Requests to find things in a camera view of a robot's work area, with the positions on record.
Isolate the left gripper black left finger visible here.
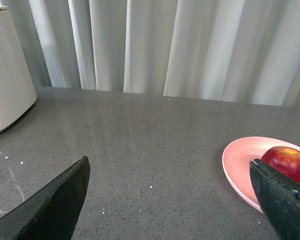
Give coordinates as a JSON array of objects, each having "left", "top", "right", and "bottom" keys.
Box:
[{"left": 0, "top": 156, "right": 91, "bottom": 240}]

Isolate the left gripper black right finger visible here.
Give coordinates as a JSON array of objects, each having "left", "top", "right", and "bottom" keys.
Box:
[{"left": 249, "top": 158, "right": 300, "bottom": 240}]

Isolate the red apple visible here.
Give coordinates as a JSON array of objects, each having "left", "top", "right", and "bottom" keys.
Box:
[{"left": 261, "top": 146, "right": 300, "bottom": 184}]

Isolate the pink plate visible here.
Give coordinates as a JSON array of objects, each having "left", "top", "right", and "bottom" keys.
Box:
[{"left": 222, "top": 136, "right": 300, "bottom": 212}]

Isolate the white cylindrical appliance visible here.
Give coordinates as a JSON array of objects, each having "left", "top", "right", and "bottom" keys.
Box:
[{"left": 0, "top": 5, "right": 37, "bottom": 132}]

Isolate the white curtain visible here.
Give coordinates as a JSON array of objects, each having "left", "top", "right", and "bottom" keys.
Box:
[{"left": 0, "top": 0, "right": 300, "bottom": 108}]

